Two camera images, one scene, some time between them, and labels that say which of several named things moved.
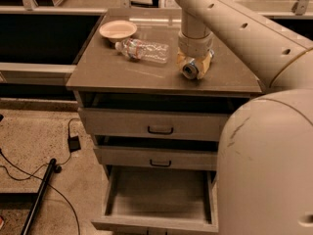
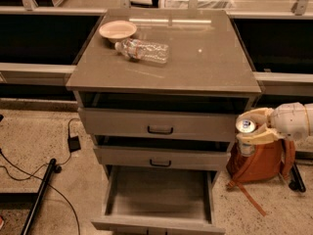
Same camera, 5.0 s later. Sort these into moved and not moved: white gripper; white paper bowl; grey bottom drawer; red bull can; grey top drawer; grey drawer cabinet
Moved: red bull can; white gripper
Not moved: grey top drawer; grey bottom drawer; white paper bowl; grey drawer cabinet
